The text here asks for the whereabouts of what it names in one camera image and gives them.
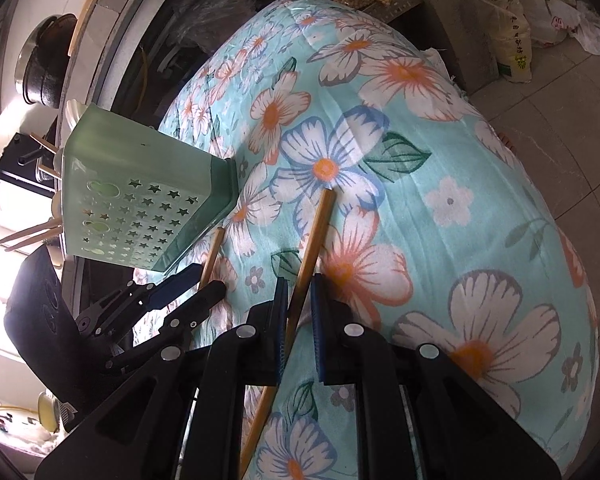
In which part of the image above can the white plastic bag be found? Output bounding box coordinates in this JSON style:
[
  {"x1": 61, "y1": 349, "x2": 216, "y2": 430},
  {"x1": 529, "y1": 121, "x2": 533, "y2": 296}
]
[{"x1": 527, "y1": 0, "x2": 600, "y2": 56}]

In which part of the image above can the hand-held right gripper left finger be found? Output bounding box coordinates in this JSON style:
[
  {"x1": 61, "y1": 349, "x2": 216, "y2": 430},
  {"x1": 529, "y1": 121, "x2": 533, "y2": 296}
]
[{"x1": 34, "y1": 276, "x2": 290, "y2": 480}]

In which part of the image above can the black metal box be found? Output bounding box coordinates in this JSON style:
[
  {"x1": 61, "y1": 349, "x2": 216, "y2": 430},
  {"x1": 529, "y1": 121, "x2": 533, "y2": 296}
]
[{"x1": 0, "y1": 132, "x2": 56, "y2": 192}]

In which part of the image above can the green star-perforated utensil holder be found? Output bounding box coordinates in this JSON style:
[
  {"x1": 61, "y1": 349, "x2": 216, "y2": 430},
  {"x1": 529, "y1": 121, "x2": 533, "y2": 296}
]
[{"x1": 60, "y1": 102, "x2": 241, "y2": 275}]

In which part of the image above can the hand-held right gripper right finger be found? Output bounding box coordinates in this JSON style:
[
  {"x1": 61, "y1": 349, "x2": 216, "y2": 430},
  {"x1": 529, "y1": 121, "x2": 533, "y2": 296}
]
[{"x1": 309, "y1": 272, "x2": 563, "y2": 480}]

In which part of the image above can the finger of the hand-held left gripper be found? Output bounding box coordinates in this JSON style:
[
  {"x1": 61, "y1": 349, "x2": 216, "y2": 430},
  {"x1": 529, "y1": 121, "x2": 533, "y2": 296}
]
[
  {"x1": 75, "y1": 262, "x2": 203, "y2": 341},
  {"x1": 105, "y1": 280, "x2": 227, "y2": 376}
]

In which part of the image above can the printed rice bag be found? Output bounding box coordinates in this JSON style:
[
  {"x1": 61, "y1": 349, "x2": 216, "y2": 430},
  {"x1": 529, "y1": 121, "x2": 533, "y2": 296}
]
[{"x1": 467, "y1": 0, "x2": 536, "y2": 83}]

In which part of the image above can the teal floral blanket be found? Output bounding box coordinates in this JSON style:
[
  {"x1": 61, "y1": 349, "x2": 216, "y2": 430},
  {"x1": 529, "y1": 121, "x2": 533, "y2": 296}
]
[{"x1": 130, "y1": 0, "x2": 600, "y2": 480}]

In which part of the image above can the white power strip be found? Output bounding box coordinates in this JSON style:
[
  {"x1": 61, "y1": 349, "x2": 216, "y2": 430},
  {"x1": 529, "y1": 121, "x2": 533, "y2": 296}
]
[{"x1": 0, "y1": 410, "x2": 38, "y2": 431}]

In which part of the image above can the black cooking pot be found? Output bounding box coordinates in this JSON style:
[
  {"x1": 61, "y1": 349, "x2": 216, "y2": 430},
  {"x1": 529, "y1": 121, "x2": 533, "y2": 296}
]
[{"x1": 17, "y1": 12, "x2": 78, "y2": 108}]

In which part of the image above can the perforated metal bar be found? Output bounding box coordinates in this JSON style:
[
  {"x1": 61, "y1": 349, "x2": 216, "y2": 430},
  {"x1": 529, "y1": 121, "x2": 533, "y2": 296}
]
[{"x1": 365, "y1": 0, "x2": 423, "y2": 23}]

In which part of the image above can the dark clear plastic bag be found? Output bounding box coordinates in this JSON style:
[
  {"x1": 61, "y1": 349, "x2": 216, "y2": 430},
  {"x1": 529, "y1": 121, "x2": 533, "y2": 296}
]
[{"x1": 170, "y1": 0, "x2": 258, "y2": 46}]

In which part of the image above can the concrete pillar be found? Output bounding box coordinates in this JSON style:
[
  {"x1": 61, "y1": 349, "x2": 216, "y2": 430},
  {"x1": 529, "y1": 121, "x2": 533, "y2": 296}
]
[{"x1": 405, "y1": 0, "x2": 501, "y2": 93}]

